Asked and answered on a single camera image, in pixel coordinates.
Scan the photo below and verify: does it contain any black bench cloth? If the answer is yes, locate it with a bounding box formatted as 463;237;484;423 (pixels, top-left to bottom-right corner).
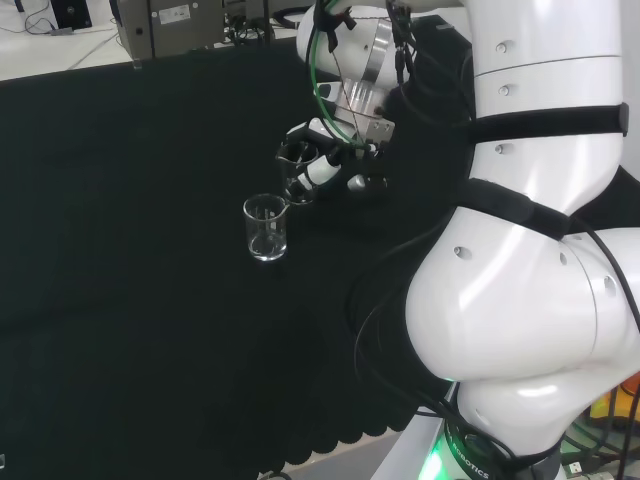
0;14;481;469

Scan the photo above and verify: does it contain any clear glass beaker with spout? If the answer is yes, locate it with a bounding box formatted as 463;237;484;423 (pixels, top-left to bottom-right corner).
242;193;291;264

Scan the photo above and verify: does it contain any small clear glass beaker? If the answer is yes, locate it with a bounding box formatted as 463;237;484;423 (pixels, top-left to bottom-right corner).
275;139;320;207

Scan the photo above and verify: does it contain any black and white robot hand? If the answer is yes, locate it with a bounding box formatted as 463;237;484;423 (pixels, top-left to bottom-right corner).
284;115;397;206

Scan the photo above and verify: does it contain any yellow stop button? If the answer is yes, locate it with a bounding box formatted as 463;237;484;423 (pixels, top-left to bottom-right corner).
588;372;640;432

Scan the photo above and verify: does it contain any green cable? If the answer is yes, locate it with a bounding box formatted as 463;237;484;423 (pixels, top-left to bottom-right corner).
306;0;372;152

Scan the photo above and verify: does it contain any black cable bundle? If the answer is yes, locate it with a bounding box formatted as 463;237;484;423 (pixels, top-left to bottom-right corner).
385;0;476;126

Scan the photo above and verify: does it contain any grey metal equipment box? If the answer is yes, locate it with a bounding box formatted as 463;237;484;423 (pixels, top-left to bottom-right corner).
108;0;226;60

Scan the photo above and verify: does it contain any black device box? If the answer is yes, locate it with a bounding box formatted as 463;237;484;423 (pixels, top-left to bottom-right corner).
51;0;94;30

